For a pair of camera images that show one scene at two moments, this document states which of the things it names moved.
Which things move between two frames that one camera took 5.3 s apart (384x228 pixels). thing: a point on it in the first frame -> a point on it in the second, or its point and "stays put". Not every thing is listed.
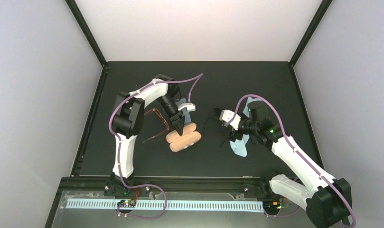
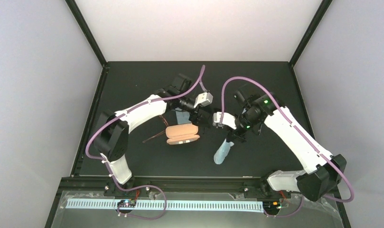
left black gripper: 178,122 -> 193,118
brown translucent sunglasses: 164,121 stays put
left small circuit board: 127,203 stays put
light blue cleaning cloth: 238,146 -> 222,152
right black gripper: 234,130 stays put
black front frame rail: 236,185 stays put
